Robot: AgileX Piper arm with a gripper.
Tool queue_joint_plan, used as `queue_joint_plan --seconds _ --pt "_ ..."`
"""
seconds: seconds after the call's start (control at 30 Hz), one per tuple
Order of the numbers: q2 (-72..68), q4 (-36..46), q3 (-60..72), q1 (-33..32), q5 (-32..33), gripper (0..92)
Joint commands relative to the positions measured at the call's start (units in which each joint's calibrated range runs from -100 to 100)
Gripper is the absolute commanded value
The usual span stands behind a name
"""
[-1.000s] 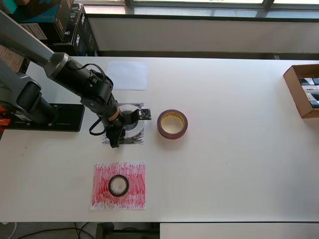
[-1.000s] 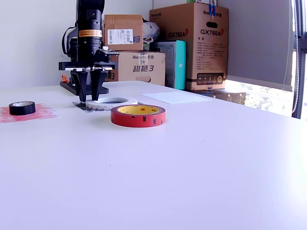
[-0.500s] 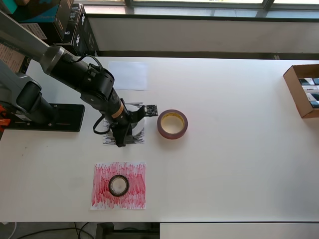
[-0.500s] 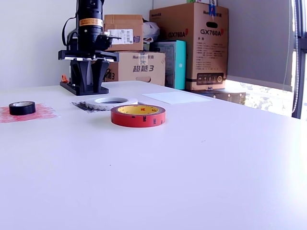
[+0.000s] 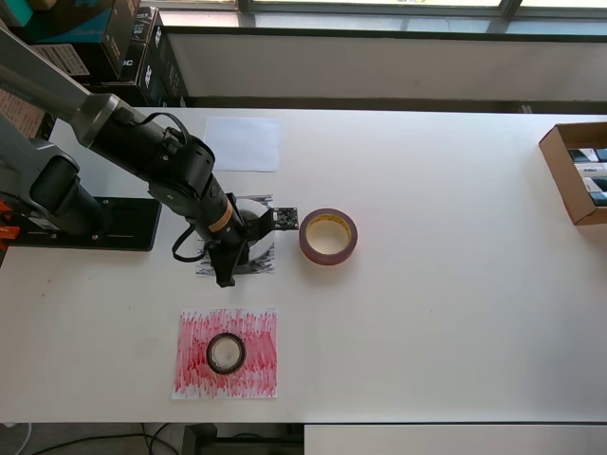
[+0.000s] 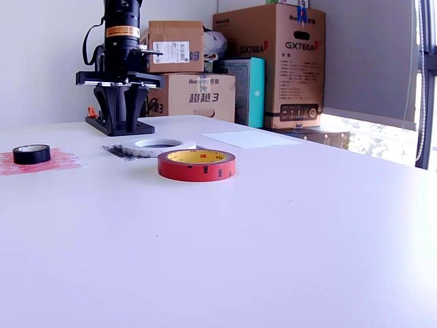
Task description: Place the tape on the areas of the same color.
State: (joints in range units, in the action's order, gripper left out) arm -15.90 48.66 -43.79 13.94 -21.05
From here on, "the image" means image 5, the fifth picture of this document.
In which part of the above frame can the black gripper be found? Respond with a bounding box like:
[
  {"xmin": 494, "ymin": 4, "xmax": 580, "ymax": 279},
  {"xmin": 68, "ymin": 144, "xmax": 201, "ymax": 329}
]
[{"xmin": 206, "ymin": 191, "xmax": 252, "ymax": 289}]

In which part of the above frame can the white tape roll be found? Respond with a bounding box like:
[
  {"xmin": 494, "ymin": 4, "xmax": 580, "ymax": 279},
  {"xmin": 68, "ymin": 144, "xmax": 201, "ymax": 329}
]
[{"xmin": 235, "ymin": 198, "xmax": 278, "ymax": 264}]

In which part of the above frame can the black tape roll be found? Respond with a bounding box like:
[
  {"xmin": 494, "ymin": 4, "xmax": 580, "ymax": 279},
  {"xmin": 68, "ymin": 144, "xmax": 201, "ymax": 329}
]
[{"xmin": 205, "ymin": 332, "xmax": 247, "ymax": 376}]

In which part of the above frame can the red tape roll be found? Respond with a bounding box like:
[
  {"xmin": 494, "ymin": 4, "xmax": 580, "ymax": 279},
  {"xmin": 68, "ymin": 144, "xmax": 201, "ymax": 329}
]
[{"xmin": 298, "ymin": 207, "xmax": 359, "ymax": 266}]

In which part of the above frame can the black scribbled paper sheet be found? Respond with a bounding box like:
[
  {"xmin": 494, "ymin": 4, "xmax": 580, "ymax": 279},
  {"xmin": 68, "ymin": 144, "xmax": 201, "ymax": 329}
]
[{"xmin": 193, "ymin": 192, "xmax": 277, "ymax": 277}]

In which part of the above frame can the red scribbled paper sheet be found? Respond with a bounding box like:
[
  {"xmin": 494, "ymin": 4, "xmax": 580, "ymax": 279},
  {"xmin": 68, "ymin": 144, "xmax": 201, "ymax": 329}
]
[{"xmin": 171, "ymin": 306, "xmax": 279, "ymax": 401}]

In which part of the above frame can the plain white paper sheet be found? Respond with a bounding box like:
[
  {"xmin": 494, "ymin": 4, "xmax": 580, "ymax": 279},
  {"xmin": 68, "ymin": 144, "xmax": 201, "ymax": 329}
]
[{"xmin": 202, "ymin": 116, "xmax": 282, "ymax": 173}]

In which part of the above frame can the black box white lettering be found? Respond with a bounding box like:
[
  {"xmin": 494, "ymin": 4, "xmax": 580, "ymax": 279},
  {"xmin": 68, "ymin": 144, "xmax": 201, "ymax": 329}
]
[
  {"xmin": 151, "ymin": 23, "xmax": 192, "ymax": 109},
  {"xmin": 70, "ymin": 7, "xmax": 165, "ymax": 108}
]

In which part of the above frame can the orange black table clamp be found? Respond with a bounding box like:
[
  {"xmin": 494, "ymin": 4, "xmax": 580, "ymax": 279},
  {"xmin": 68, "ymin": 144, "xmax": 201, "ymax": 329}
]
[{"xmin": 0, "ymin": 198, "xmax": 23, "ymax": 244}]

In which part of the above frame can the white rectangular board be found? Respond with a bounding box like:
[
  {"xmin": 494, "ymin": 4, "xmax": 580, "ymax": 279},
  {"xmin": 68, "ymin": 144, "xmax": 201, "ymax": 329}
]
[{"xmin": 303, "ymin": 424, "xmax": 607, "ymax": 455}]

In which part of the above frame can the large brown cardboard box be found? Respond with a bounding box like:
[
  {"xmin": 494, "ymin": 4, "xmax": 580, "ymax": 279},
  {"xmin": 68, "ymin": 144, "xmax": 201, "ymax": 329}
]
[{"xmin": 0, "ymin": 18, "xmax": 54, "ymax": 139}]

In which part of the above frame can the black box white label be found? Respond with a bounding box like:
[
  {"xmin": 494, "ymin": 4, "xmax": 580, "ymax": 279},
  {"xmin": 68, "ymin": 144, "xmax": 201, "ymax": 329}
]
[{"xmin": 23, "ymin": 0, "xmax": 143, "ymax": 89}]

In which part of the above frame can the teal black printed box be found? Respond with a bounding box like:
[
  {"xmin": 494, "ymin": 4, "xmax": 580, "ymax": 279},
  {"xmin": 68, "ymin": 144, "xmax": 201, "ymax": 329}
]
[{"xmin": 0, "ymin": 0, "xmax": 119, "ymax": 46}]

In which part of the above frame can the open brown cardboard tray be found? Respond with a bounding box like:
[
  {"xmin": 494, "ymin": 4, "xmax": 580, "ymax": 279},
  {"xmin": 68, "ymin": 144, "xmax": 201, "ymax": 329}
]
[{"xmin": 539, "ymin": 121, "xmax": 607, "ymax": 227}]

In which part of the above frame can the white carton black lettering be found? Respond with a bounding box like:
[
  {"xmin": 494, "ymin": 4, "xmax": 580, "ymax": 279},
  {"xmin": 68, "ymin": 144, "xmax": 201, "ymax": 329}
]
[{"xmin": 572, "ymin": 162, "xmax": 607, "ymax": 180}]

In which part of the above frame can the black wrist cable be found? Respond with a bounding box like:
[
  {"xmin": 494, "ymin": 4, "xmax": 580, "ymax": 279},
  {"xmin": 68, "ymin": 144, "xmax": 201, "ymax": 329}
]
[{"xmin": 171, "ymin": 221, "xmax": 211, "ymax": 263}]

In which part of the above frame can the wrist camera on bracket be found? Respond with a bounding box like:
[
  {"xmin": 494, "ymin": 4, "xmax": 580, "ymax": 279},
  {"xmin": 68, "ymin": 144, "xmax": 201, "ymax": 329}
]
[{"xmin": 246, "ymin": 206, "xmax": 301, "ymax": 238}]

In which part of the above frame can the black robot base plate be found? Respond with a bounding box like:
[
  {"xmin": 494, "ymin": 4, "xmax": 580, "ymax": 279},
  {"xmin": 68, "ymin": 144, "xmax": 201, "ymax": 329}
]
[{"xmin": 13, "ymin": 196, "xmax": 163, "ymax": 253}]

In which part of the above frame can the black table leg frame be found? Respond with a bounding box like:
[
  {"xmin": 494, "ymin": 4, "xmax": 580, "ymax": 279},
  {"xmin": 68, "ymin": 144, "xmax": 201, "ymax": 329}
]
[{"xmin": 182, "ymin": 423, "xmax": 304, "ymax": 455}]

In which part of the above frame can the black floor cable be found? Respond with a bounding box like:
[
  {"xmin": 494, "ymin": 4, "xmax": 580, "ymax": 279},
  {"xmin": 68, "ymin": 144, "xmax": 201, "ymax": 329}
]
[{"xmin": 28, "ymin": 421, "xmax": 186, "ymax": 455}]

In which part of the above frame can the white floor cable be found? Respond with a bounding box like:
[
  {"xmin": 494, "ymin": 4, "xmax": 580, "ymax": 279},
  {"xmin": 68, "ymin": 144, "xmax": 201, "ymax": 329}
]
[{"xmin": 0, "ymin": 420, "xmax": 33, "ymax": 455}]

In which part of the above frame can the dark window frame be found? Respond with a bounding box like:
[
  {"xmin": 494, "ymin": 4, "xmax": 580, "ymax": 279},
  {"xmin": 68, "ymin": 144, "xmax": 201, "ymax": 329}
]
[{"xmin": 160, "ymin": 0, "xmax": 607, "ymax": 39}]

